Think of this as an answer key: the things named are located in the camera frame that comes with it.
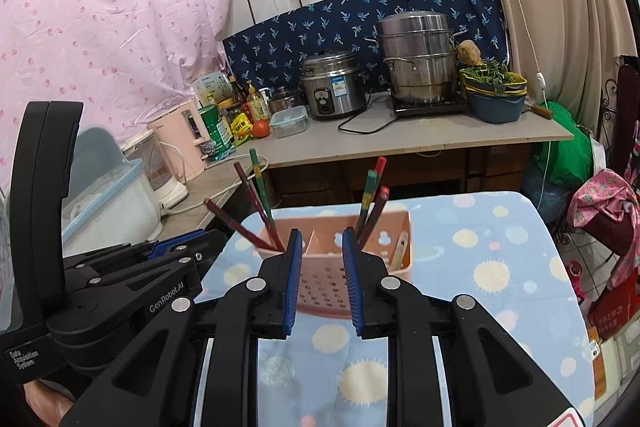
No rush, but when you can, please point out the bright red chopstick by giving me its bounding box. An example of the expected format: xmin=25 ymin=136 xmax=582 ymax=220
xmin=372 ymin=156 xmax=387 ymax=198

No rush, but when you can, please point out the yellow snack packet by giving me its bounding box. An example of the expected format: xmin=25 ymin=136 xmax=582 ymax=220
xmin=230 ymin=112 xmax=253 ymax=145

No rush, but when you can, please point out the black induction cooktop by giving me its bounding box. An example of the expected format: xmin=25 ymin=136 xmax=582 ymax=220
xmin=390 ymin=94 xmax=468 ymax=118

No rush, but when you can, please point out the pink perforated utensil caddy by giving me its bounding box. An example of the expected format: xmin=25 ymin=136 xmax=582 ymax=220
xmin=274 ymin=204 xmax=412 ymax=319

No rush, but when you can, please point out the wooden counter shelf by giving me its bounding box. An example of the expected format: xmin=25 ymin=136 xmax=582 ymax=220
xmin=159 ymin=91 xmax=574 ymax=241

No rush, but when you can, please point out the operator hand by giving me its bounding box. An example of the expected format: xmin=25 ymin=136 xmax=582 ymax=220
xmin=24 ymin=381 xmax=74 ymax=427

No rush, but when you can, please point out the blue basin with vegetables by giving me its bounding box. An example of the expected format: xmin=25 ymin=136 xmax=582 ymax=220
xmin=459 ymin=61 xmax=528 ymax=124

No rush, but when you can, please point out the dark maroon chopstick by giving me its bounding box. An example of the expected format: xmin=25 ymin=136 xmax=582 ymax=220
xmin=358 ymin=186 xmax=390 ymax=248

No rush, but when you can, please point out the dark red chopstick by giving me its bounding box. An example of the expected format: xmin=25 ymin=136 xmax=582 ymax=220
xmin=203 ymin=198 xmax=270 ymax=249
xmin=233 ymin=161 xmax=285 ymax=251

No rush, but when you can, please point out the stainless steel steamer pot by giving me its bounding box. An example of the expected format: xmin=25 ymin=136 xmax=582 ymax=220
xmin=372 ymin=11 xmax=457 ymax=104

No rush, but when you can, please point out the green bag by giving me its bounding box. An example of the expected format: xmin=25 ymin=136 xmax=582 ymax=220
xmin=530 ymin=101 xmax=593 ymax=191

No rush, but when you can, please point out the green chopstick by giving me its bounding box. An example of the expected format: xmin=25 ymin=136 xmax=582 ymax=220
xmin=250 ymin=148 xmax=273 ymax=225
xmin=355 ymin=169 xmax=378 ymax=235

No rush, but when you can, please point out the blue planet pattern tablecloth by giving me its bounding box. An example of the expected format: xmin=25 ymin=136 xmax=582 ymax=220
xmin=193 ymin=191 xmax=594 ymax=426

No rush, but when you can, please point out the clear food container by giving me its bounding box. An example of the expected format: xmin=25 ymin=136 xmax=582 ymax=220
xmin=270 ymin=105 xmax=309 ymax=139

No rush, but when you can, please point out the white dish rack blue lid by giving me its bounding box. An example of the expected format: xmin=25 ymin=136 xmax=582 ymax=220
xmin=62 ymin=127 xmax=162 ymax=257

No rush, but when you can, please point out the navy floral cloth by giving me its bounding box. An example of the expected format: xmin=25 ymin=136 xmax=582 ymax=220
xmin=224 ymin=0 xmax=509 ymax=90

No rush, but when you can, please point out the silver rice cooker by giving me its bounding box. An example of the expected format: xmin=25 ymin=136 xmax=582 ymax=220
xmin=300 ymin=51 xmax=367 ymax=120

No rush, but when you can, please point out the pink dotted curtain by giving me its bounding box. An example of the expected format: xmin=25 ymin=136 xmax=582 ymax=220
xmin=1 ymin=0 xmax=231 ymax=182

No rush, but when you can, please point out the pink floral bag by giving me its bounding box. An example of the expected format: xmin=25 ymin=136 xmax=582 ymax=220
xmin=567 ymin=168 xmax=639 ymax=289

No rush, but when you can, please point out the pink electric kettle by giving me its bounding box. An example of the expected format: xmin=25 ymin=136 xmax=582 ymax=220
xmin=148 ymin=101 xmax=210 ymax=183

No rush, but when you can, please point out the yellow oil bottle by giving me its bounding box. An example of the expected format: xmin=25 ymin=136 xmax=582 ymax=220
xmin=246 ymin=83 xmax=269 ymax=121

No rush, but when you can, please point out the small steel pot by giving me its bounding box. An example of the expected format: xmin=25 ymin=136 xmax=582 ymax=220
xmin=268 ymin=87 xmax=304 ymax=115

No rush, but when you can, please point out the red tomato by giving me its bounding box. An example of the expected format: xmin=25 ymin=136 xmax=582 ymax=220
xmin=252 ymin=119 xmax=270 ymax=139

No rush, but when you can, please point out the green tin can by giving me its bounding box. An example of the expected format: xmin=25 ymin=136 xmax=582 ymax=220
xmin=198 ymin=105 xmax=233 ymax=161

